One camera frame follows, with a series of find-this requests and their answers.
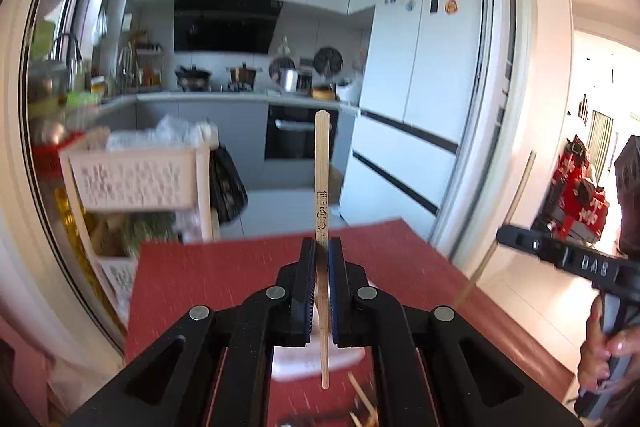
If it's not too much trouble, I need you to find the short wooden chopstick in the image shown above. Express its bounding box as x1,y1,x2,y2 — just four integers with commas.
349,411,363,427

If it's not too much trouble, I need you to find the long wooden chopstick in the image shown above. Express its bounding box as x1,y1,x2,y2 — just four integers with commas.
452,150,537,310

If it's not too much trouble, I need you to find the plain wooden chopstick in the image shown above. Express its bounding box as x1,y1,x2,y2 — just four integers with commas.
314,110,331,390

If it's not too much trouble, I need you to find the kitchen faucet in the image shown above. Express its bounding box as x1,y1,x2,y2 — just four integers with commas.
53,32,85,92

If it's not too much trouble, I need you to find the right hand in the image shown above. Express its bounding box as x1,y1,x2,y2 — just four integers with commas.
577,297,638,391

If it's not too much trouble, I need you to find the white utensil holder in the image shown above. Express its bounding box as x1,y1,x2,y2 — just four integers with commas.
271,309,366,381

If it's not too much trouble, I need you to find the red box stack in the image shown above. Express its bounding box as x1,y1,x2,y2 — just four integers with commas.
532,135,610,245

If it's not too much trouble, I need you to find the black bag on cart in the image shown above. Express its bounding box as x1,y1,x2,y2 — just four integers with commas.
209,145,248,225

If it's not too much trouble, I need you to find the white perforated storage cart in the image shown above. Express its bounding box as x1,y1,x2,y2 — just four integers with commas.
60,124,220,326

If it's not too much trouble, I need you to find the black built-in oven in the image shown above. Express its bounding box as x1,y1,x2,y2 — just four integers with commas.
265,105,319,160

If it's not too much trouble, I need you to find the white refrigerator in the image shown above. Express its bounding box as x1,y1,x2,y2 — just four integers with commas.
340,0,483,239

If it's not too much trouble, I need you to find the black wok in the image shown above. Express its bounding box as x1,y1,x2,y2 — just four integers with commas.
175,66,210,92

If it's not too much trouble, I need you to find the brass cooking pot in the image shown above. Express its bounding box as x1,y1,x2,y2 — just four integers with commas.
227,63,262,92

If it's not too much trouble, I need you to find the silver rice cooker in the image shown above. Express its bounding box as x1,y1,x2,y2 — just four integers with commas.
279,68,312,95

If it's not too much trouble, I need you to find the black range hood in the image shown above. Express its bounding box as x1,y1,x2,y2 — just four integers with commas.
174,0,283,54

